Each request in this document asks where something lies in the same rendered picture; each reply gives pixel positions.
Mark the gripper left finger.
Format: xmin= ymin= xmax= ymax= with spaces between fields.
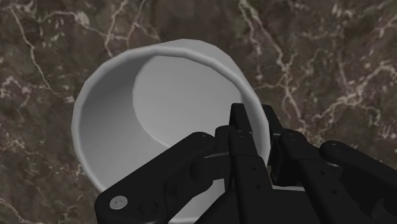
xmin=94 ymin=102 xmax=274 ymax=224

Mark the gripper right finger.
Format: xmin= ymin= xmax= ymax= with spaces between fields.
xmin=261 ymin=104 xmax=397 ymax=224

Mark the white cup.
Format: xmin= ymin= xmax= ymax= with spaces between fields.
xmin=71 ymin=38 xmax=271 ymax=224

